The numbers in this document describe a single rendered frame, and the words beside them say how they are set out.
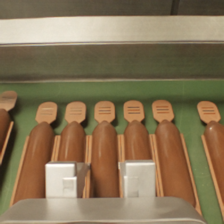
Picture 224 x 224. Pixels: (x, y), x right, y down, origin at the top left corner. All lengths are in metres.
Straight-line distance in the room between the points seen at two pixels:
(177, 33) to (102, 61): 0.06
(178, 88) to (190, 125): 0.04
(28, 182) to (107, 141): 0.05
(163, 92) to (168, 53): 0.03
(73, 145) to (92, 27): 0.10
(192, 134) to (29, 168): 0.11
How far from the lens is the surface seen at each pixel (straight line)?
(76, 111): 0.22
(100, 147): 0.18
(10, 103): 0.23
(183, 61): 0.26
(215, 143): 0.20
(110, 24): 0.24
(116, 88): 0.25
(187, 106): 0.24
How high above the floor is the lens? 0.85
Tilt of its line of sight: 44 degrees down
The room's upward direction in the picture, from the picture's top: 2 degrees clockwise
